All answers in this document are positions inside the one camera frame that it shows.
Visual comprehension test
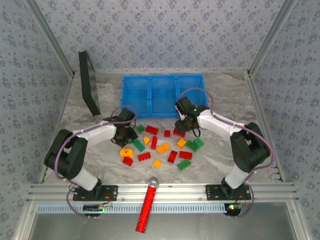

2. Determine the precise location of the long yellow lego brick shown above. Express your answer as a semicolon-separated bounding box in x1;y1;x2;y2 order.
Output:
156;143;170;154

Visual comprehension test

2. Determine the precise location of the blue plastic bin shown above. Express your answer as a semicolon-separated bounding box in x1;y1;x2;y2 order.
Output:
148;74;180;118
119;75;152;119
176;73;210;118

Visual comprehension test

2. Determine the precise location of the long green lego brick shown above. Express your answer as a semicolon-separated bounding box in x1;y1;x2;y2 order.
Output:
129;139;146;152

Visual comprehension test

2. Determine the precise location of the black perforated panel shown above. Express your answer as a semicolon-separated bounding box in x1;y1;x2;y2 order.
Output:
78;50;102;118

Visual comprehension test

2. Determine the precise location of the aluminium extrusion beam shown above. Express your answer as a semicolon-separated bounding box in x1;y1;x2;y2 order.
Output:
26;182;300;202

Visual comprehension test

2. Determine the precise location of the red glitter microphone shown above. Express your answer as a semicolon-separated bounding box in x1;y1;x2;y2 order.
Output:
135;176;160;234

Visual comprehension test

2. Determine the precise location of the small circuit board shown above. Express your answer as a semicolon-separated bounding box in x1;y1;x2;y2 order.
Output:
83;203;112;212
224;202;245;216

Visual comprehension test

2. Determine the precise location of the aluminium side floor rail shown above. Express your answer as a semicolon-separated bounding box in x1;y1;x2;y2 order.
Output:
248;73;285;183

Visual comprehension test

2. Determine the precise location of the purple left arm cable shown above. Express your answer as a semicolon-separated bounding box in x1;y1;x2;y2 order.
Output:
54;106;138;220

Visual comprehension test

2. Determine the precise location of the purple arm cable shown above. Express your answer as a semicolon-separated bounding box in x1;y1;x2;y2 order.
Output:
178;87;277;219
54;106;138;220

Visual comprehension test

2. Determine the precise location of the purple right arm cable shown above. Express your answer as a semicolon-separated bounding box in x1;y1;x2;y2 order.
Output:
178;87;277;219

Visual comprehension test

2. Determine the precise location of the slotted grey cable duct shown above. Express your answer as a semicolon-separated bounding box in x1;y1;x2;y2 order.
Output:
36;203;230;215

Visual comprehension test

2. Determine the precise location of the aluminium corner post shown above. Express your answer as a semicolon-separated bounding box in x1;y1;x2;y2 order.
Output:
24;0;76;77
247;0;300;77

